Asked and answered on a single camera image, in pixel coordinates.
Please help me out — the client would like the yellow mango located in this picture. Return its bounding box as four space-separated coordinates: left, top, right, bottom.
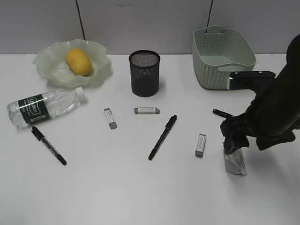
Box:
66 48 92 76

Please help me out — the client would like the clear water bottle green label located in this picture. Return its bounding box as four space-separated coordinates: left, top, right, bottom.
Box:
7 87 87 129

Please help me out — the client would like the pale green woven basket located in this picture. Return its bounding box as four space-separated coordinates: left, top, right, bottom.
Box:
192 25 256 90

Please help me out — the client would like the black mesh pen holder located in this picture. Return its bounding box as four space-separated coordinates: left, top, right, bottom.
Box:
128 50 160 98

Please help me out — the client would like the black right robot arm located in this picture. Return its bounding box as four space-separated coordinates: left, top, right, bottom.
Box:
220 36 300 155

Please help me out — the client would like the grey white eraser left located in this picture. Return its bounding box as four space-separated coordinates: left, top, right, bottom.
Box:
104 108 117 130

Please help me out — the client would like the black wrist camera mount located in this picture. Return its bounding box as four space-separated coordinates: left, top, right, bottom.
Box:
228 71 275 93

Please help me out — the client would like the pale green wavy plate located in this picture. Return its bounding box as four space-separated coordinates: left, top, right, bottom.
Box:
33 39 113 89

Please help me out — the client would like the grey white eraser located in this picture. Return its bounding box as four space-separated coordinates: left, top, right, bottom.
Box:
134 107 160 114
195 134 207 157
104 108 117 130

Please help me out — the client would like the grey white eraser middle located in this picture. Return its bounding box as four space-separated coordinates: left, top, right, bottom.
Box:
134 107 160 114

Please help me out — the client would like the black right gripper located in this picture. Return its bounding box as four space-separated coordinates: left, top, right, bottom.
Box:
220 113 295 154

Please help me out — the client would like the grey white eraser right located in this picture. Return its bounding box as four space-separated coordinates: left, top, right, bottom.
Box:
195 134 207 157

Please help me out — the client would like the black marker pen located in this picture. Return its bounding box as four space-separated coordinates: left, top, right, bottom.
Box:
212 109 235 119
148 115 177 160
31 126 67 166

